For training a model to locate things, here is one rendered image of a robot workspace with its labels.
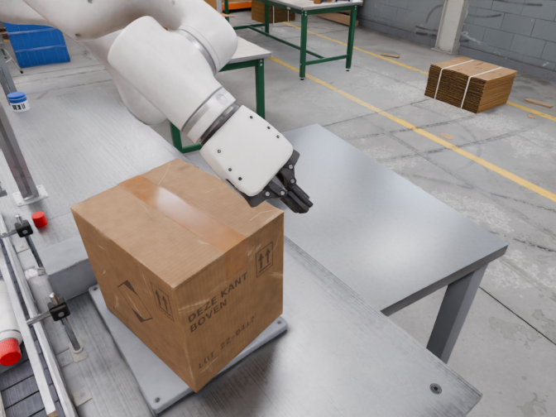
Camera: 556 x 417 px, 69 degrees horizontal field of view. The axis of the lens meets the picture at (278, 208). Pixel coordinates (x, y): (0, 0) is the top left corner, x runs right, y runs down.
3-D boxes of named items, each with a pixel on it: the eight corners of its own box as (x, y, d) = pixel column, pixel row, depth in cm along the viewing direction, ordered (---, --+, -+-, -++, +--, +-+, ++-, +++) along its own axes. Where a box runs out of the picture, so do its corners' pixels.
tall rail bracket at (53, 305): (45, 361, 79) (13, 304, 70) (83, 342, 83) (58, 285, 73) (50, 372, 77) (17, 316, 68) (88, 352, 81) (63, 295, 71)
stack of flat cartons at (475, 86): (422, 94, 433) (428, 64, 414) (453, 84, 457) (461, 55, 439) (476, 114, 389) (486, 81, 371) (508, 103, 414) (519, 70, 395)
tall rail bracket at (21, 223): (15, 275, 98) (-14, 221, 89) (46, 261, 102) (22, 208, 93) (17, 282, 96) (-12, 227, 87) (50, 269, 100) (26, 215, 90)
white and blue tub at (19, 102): (9, 112, 181) (3, 96, 177) (20, 106, 187) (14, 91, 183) (23, 112, 180) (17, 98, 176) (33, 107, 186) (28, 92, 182)
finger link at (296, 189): (284, 164, 61) (315, 194, 62) (270, 179, 60) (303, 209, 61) (292, 160, 58) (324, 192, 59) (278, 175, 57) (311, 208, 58)
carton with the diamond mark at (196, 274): (106, 307, 88) (68, 205, 72) (193, 251, 102) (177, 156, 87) (196, 394, 72) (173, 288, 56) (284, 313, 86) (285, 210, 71)
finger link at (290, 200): (270, 179, 60) (302, 210, 61) (256, 195, 59) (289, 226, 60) (277, 176, 57) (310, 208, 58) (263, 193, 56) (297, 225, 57)
